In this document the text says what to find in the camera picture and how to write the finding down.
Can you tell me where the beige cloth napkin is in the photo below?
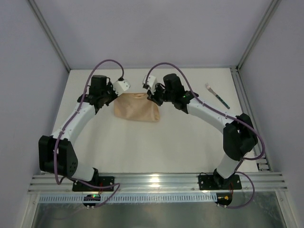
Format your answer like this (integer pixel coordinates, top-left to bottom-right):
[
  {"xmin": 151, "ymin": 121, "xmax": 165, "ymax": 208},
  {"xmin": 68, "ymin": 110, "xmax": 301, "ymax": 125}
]
[{"xmin": 114, "ymin": 93, "xmax": 160, "ymax": 122}]

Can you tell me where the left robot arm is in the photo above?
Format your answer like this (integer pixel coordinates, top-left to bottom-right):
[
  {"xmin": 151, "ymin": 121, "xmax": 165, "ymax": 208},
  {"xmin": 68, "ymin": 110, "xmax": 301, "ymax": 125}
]
[{"xmin": 38, "ymin": 75, "xmax": 126, "ymax": 187}]

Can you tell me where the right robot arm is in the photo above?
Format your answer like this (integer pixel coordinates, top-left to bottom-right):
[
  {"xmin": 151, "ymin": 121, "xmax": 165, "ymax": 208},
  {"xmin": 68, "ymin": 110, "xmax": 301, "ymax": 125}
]
[{"xmin": 142, "ymin": 74, "xmax": 257, "ymax": 190}]

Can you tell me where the left controller board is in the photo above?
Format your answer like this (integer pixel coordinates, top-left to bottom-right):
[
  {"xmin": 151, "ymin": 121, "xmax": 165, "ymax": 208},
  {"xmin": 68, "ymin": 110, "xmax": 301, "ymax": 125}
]
[{"xmin": 83, "ymin": 194, "xmax": 101, "ymax": 209}]

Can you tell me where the controller board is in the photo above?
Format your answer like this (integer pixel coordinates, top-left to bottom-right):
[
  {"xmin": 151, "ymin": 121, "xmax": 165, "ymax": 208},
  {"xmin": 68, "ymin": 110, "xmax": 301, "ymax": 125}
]
[
  {"xmin": 83, "ymin": 194, "xmax": 101, "ymax": 209},
  {"xmin": 215, "ymin": 194, "xmax": 233, "ymax": 208}
]

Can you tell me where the right controller board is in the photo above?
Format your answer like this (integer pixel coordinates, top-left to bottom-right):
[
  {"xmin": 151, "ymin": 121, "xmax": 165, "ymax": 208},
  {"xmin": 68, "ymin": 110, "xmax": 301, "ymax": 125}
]
[{"xmin": 215, "ymin": 194, "xmax": 233, "ymax": 208}]

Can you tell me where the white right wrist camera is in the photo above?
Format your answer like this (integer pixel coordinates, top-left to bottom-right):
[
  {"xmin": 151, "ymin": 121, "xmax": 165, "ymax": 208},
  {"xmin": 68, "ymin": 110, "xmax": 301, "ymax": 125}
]
[{"xmin": 142, "ymin": 75, "xmax": 157, "ymax": 92}]

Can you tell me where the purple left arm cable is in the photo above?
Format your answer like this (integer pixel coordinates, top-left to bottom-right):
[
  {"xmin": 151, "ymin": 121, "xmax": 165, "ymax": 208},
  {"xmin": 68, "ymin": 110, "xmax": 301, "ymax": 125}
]
[{"xmin": 53, "ymin": 58, "xmax": 126, "ymax": 220}]

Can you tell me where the green handled fork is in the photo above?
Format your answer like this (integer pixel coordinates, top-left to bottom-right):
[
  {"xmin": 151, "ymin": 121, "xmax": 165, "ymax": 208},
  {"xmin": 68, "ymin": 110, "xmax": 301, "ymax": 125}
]
[{"xmin": 205, "ymin": 83, "xmax": 230, "ymax": 109}]

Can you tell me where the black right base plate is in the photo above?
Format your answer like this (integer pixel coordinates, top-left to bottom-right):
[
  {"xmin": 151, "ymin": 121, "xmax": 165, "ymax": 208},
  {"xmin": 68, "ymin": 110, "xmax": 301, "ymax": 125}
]
[{"xmin": 198, "ymin": 173, "xmax": 242, "ymax": 190}]

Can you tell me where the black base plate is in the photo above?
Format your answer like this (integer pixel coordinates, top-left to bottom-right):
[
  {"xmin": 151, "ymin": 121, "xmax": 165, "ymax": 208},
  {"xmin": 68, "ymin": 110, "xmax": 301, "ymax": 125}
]
[
  {"xmin": 72, "ymin": 175, "xmax": 115, "ymax": 192},
  {"xmin": 198, "ymin": 173, "xmax": 242, "ymax": 190}
]

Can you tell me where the left rear aluminium post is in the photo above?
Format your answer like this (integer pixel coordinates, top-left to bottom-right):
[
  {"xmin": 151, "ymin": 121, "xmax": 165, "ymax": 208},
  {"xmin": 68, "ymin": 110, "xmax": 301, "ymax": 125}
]
[{"xmin": 26, "ymin": 0, "xmax": 71, "ymax": 72}]

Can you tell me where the aluminium post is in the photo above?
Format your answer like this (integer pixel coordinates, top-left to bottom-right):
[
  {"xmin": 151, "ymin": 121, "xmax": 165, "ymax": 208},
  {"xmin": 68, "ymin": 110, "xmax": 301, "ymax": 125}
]
[
  {"xmin": 236, "ymin": 0, "xmax": 281, "ymax": 71},
  {"xmin": 26, "ymin": 0, "xmax": 71, "ymax": 72}
]

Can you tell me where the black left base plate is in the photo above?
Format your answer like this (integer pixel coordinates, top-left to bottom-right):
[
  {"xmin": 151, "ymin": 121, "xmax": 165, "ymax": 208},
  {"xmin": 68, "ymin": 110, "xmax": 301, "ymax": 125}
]
[{"xmin": 72, "ymin": 175, "xmax": 115, "ymax": 192}]

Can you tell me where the slotted cable duct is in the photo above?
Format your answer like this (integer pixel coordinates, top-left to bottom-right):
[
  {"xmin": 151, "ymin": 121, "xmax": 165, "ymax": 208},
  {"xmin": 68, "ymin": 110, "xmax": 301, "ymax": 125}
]
[{"xmin": 38, "ymin": 192, "xmax": 217, "ymax": 203}]

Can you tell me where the aluminium frame rail right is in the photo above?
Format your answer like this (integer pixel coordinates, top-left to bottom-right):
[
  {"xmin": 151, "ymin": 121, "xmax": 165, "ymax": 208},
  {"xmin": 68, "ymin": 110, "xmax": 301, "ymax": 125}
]
[{"xmin": 230, "ymin": 66, "xmax": 272, "ymax": 172}]

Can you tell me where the front aluminium rail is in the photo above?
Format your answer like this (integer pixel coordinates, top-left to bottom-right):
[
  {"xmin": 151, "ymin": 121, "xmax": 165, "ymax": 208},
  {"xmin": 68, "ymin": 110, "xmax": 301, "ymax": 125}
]
[{"xmin": 27, "ymin": 172, "xmax": 287, "ymax": 194}]

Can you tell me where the right rear aluminium post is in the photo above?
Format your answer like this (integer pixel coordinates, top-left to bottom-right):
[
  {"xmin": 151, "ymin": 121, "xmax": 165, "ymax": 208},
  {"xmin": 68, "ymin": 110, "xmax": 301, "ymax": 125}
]
[{"xmin": 236, "ymin": 0, "xmax": 281, "ymax": 71}]

